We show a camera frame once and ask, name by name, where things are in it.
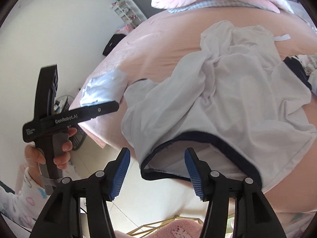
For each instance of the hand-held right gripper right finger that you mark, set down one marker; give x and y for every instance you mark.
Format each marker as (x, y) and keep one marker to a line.
(194, 173)

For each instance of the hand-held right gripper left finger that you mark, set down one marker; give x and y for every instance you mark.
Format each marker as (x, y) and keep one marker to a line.
(121, 173)

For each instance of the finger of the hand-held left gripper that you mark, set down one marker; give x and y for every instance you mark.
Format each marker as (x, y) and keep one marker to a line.
(99, 110)

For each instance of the person's left hand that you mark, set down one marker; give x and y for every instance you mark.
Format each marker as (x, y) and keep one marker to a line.
(32, 156)

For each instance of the folded white garment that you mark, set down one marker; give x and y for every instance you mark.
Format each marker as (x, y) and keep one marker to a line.
(104, 86)

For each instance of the pink fluffy cushion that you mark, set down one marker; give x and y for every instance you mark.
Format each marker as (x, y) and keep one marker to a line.
(178, 230)

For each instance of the black bag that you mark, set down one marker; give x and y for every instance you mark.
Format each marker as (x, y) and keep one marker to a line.
(112, 44)

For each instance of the pink cloth pile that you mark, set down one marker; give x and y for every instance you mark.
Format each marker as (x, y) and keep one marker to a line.
(123, 29)

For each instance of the pink bed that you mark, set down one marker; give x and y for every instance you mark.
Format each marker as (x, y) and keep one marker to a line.
(161, 42)

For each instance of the white shelf rack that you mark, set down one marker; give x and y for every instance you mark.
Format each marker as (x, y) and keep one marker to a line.
(125, 13)

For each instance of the navy garment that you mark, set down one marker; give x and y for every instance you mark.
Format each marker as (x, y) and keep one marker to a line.
(297, 74)

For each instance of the cartoon printed pajamas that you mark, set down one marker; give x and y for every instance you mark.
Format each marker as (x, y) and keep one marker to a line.
(308, 64)

